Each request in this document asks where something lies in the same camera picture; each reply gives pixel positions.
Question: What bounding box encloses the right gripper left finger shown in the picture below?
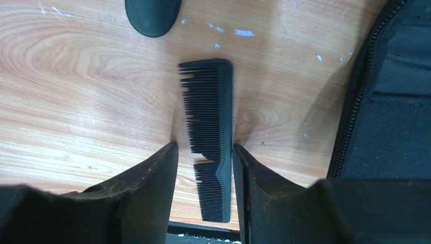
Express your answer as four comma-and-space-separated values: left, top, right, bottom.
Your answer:
1, 142, 178, 243

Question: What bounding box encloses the black handled tail comb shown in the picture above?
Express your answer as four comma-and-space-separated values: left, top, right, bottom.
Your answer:
125, 0, 182, 38

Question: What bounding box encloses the black zip tool case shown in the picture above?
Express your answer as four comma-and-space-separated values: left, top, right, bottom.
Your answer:
327, 1, 430, 180

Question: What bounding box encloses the black straight comb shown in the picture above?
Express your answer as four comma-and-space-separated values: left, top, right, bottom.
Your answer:
178, 58, 233, 223

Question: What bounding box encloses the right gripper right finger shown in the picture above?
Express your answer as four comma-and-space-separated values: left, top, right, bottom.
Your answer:
233, 145, 430, 243

